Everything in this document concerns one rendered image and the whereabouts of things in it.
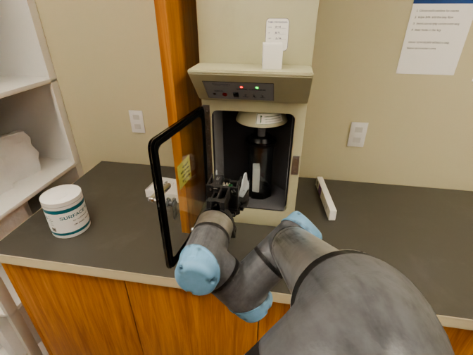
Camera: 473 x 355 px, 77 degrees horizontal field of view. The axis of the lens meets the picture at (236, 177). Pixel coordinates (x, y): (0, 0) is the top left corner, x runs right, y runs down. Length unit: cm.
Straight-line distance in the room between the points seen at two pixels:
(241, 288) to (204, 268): 9
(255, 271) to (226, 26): 65
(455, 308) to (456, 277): 13
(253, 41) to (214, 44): 11
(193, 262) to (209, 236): 6
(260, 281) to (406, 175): 115
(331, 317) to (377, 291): 4
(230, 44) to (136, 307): 92
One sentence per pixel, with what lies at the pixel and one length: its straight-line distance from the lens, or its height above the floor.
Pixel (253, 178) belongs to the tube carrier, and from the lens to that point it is 111.
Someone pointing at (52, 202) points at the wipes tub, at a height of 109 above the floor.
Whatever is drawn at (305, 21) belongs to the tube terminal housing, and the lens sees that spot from 90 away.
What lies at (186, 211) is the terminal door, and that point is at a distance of 93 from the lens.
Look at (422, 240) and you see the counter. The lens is 125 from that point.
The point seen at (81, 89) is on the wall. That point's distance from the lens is 169.
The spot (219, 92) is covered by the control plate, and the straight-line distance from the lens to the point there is 89.
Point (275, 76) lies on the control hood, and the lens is 80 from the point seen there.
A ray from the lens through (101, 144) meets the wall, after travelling 175.
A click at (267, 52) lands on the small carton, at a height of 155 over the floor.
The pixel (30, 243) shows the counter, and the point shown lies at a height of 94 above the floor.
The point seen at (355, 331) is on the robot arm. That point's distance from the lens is 18.
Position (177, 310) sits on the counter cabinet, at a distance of 113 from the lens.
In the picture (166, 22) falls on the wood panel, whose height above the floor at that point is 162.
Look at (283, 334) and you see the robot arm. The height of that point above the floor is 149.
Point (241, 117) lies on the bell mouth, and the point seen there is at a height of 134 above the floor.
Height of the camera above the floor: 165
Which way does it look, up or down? 29 degrees down
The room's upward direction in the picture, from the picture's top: straight up
